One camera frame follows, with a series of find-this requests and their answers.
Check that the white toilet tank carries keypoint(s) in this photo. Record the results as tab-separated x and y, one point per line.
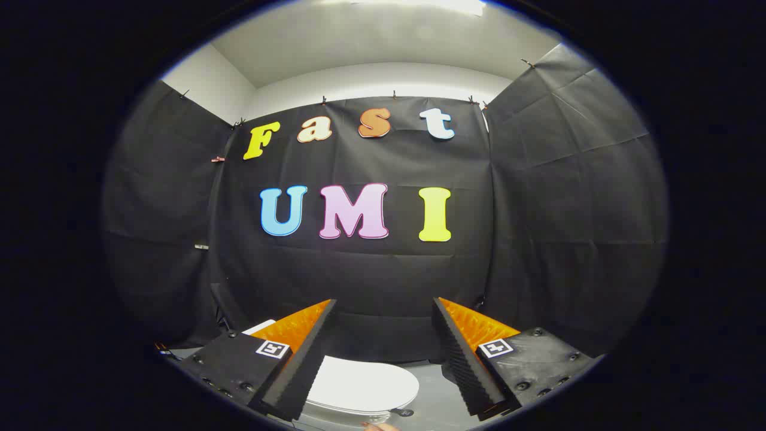
258	327

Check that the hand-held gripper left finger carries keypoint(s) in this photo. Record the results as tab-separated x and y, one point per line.
308	365

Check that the black backdrop cloth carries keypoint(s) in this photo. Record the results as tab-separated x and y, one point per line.
383	275

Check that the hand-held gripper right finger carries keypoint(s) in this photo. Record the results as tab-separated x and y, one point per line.
461	365

